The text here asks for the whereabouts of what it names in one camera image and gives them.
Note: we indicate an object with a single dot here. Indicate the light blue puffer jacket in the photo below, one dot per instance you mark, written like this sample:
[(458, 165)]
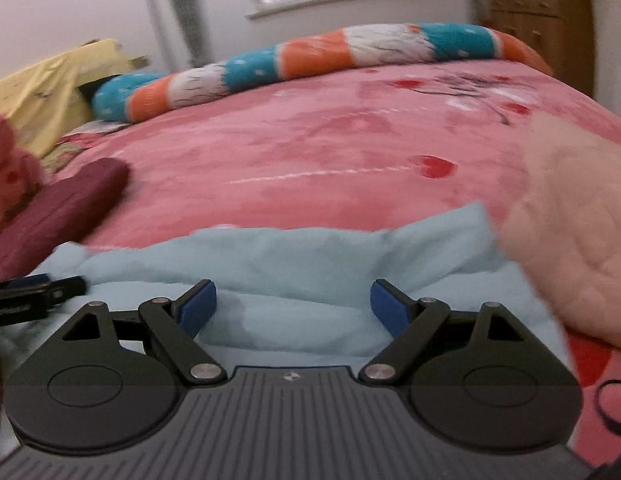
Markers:
[(301, 297)]

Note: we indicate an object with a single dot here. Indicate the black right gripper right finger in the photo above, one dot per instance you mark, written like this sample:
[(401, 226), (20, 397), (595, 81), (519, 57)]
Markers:
[(412, 323)]

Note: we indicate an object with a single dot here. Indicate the maroon folded garment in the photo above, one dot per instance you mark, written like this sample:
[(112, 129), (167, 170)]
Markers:
[(66, 211)]

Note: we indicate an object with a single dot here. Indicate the peach quilted garment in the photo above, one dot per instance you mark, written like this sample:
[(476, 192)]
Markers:
[(565, 230)]

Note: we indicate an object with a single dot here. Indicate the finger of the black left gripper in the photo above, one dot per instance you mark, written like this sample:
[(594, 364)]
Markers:
[(33, 297)]

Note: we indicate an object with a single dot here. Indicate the wooden dresser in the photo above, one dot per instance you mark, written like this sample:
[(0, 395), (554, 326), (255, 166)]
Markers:
[(562, 32)]

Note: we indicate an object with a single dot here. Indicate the pink bed sheet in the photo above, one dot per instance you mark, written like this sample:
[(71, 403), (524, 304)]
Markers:
[(364, 150)]

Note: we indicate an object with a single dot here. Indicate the yellow pillow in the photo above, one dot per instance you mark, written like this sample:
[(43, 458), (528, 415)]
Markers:
[(42, 102)]

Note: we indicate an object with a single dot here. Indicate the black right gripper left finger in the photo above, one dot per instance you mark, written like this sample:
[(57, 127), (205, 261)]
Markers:
[(171, 327)]

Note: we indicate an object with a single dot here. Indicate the grey curtain left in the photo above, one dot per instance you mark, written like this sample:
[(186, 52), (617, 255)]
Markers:
[(191, 23)]

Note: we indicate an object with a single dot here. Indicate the long striped bolster pillow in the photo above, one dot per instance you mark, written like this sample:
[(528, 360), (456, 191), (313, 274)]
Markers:
[(137, 97)]

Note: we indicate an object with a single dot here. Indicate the pink plush toy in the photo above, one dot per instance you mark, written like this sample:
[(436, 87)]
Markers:
[(21, 175)]

